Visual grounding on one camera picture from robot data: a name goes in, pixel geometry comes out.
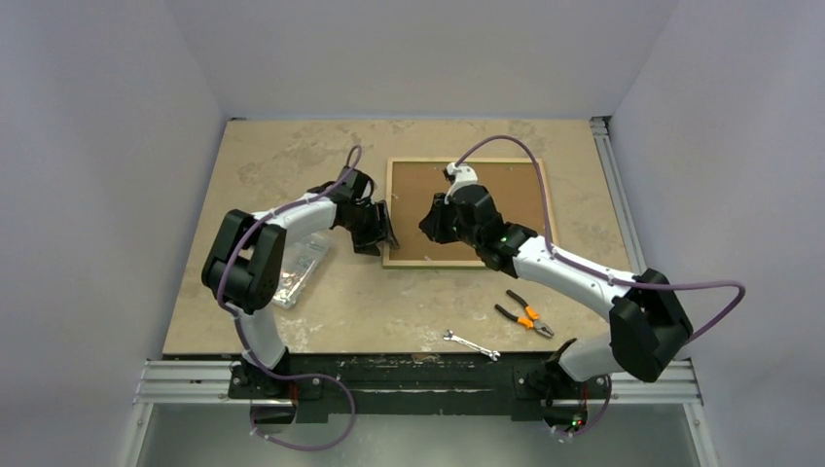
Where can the orange black pliers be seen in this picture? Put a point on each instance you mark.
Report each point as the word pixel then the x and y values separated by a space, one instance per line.
pixel 529 319

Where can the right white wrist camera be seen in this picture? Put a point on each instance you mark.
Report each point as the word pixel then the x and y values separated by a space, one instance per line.
pixel 459 175

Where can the aluminium frame rail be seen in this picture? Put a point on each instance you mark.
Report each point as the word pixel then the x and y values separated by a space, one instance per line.
pixel 188 382

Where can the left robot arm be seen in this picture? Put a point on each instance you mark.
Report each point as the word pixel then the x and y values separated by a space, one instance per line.
pixel 243 267

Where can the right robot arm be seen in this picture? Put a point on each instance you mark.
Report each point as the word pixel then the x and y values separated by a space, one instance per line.
pixel 647 324

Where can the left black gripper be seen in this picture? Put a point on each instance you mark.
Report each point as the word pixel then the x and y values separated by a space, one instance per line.
pixel 366 243

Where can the small silver wrench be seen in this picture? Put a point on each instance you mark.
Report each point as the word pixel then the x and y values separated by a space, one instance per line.
pixel 493 355

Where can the clear plastic screw box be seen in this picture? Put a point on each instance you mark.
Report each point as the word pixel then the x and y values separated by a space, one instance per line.
pixel 300 261

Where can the green picture frame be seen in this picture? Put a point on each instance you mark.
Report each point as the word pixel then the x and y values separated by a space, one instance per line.
pixel 509 191

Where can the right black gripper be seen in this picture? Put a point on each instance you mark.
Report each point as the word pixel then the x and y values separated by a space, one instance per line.
pixel 444 219

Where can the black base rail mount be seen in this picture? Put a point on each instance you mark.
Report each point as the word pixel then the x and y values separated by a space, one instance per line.
pixel 519 385

